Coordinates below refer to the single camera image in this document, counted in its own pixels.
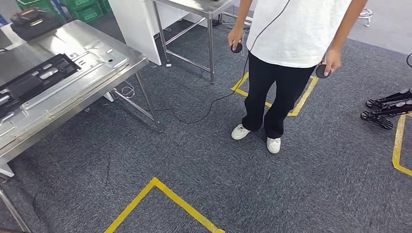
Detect stainless steel workbench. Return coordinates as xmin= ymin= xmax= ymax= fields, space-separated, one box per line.
xmin=0 ymin=19 xmax=164 ymax=233

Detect black bag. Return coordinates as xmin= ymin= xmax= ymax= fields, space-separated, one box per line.
xmin=9 ymin=7 xmax=64 ymax=42

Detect thin white cable loop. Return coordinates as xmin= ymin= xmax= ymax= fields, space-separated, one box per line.
xmin=111 ymin=80 xmax=137 ymax=100

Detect stainless steel table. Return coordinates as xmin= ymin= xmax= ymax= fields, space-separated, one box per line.
xmin=148 ymin=0 xmax=239 ymax=85

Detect green plastic crate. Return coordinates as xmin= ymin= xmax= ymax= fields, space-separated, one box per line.
xmin=61 ymin=0 xmax=97 ymax=10
xmin=69 ymin=2 xmax=104 ymax=24
xmin=15 ymin=0 xmax=55 ymax=13

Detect white board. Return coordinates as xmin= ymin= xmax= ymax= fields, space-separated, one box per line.
xmin=107 ymin=0 xmax=190 ymax=66

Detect person's hand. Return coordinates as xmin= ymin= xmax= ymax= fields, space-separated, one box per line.
xmin=227 ymin=25 xmax=244 ymax=52
xmin=322 ymin=48 xmax=342 ymax=78

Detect person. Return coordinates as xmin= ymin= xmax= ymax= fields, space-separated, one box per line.
xmin=227 ymin=0 xmax=368 ymax=155

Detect yellow floor tape square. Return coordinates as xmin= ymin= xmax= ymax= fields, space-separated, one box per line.
xmin=103 ymin=177 xmax=226 ymax=233

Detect stamped silver metal panel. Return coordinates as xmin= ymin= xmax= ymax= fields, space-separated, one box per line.
xmin=0 ymin=42 xmax=130 ymax=139

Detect chrome stool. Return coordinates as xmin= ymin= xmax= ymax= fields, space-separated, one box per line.
xmin=358 ymin=7 xmax=373 ymax=28

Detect black and silver humanoid robot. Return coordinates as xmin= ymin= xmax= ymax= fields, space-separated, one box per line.
xmin=360 ymin=88 xmax=412 ymax=131

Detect long black plastic panel part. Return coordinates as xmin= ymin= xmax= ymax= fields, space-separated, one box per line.
xmin=0 ymin=53 xmax=82 ymax=119

